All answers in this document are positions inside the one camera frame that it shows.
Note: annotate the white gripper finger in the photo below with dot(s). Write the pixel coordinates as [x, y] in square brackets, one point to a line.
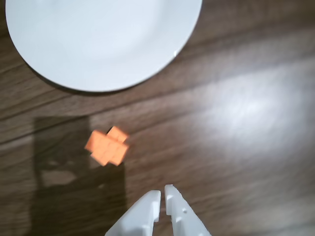
[141, 214]
[179, 214]

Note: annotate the plain orange lego block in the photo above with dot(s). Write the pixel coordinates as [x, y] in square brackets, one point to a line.
[107, 148]

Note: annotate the orange lego block black print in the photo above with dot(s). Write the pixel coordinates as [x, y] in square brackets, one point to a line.
[117, 134]

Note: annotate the white round plate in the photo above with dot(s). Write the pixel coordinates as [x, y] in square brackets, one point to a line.
[103, 39]

